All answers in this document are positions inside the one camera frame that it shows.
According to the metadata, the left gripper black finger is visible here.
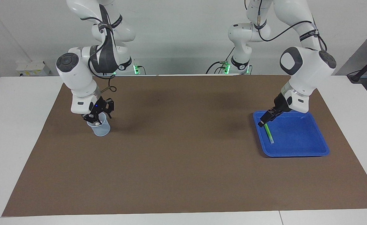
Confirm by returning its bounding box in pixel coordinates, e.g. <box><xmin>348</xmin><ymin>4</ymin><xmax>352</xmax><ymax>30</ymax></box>
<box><xmin>261</xmin><ymin>110</ymin><xmax>281</xmax><ymax>128</ymax></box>
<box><xmin>258</xmin><ymin>107</ymin><xmax>278</xmax><ymax>125</ymax></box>

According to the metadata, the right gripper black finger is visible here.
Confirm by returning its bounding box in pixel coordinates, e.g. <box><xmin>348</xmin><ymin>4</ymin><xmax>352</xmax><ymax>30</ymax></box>
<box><xmin>104</xmin><ymin>97</ymin><xmax>115</xmax><ymax>120</ymax></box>
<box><xmin>82</xmin><ymin>113</ymin><xmax>100</xmax><ymax>126</ymax></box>

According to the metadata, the green pen white cap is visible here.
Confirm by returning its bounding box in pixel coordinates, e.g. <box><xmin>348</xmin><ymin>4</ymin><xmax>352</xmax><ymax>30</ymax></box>
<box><xmin>264</xmin><ymin>123</ymin><xmax>274</xmax><ymax>144</ymax></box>

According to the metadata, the blue plastic tray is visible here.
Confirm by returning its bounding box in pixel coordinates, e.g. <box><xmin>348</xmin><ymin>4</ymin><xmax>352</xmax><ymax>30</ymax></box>
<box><xmin>253</xmin><ymin>110</ymin><xmax>330</xmax><ymax>158</ymax></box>

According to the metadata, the light blue mesh pen cup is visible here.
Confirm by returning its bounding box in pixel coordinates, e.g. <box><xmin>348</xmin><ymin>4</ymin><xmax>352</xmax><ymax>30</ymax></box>
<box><xmin>87</xmin><ymin>112</ymin><xmax>111</xmax><ymax>137</ymax></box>

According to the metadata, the black stand pole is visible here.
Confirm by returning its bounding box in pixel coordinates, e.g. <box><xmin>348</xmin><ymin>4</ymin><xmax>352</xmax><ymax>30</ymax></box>
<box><xmin>347</xmin><ymin>49</ymin><xmax>367</xmax><ymax>83</ymax></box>

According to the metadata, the brown table mat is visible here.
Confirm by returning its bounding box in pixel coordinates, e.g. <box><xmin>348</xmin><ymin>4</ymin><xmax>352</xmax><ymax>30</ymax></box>
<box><xmin>2</xmin><ymin>74</ymin><xmax>367</xmax><ymax>217</ymax></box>

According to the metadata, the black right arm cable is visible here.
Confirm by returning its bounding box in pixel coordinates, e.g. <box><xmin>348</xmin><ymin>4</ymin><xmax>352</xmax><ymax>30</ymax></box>
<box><xmin>88</xmin><ymin>44</ymin><xmax>117</xmax><ymax>93</ymax></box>

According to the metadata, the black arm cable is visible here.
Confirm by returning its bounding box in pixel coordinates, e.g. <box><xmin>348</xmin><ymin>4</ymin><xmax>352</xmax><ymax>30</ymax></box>
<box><xmin>257</xmin><ymin>0</ymin><xmax>328</xmax><ymax>52</ymax></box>
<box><xmin>88</xmin><ymin>44</ymin><xmax>117</xmax><ymax>93</ymax></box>

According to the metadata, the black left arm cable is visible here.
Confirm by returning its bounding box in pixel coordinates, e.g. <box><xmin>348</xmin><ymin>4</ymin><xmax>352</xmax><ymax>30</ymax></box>
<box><xmin>257</xmin><ymin>0</ymin><xmax>328</xmax><ymax>52</ymax></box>

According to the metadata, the black curved base cable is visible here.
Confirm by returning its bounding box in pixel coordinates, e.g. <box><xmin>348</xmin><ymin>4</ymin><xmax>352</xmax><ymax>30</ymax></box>
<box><xmin>206</xmin><ymin>61</ymin><xmax>224</xmax><ymax>75</ymax></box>

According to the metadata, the white wall socket box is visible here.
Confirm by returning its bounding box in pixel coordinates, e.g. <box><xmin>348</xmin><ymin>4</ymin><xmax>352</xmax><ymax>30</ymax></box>
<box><xmin>16</xmin><ymin>61</ymin><xmax>51</xmax><ymax>76</ymax></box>

